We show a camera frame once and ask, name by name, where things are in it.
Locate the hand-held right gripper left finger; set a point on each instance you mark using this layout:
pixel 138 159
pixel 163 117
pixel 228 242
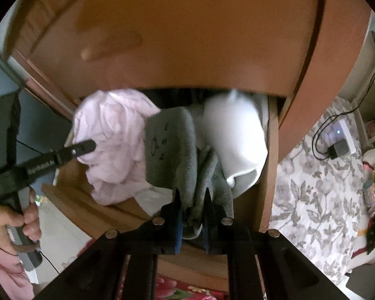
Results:
pixel 178 240

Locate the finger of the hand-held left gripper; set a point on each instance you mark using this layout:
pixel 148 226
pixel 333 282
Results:
pixel 78 148

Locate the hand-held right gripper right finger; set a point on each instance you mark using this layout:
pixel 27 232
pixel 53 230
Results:
pixel 211 243

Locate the pale pink garment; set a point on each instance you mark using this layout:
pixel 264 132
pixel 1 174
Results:
pixel 112 131

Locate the wooden drawer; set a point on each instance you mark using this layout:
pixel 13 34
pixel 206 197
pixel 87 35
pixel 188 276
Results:
pixel 112 222
pixel 190 37

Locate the grey knit garment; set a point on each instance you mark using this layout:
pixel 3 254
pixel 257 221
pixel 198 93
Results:
pixel 172 150

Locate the plain white garment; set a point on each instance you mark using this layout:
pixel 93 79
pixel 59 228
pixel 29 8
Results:
pixel 234 137

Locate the person's left forearm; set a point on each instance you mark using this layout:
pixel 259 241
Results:
pixel 6 272

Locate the person's left hand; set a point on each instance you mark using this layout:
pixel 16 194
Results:
pixel 0 228

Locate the white cloth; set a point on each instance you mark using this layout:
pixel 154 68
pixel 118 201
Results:
pixel 153 200

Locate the grey floral bed sheet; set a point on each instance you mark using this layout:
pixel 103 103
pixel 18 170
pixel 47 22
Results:
pixel 303 200

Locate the black charger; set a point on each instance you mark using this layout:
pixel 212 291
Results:
pixel 339 150

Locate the white power strip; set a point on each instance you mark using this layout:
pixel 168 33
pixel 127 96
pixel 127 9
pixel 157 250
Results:
pixel 340 128

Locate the wooden nightstand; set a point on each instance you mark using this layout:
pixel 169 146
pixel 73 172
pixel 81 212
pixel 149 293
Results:
pixel 337 68

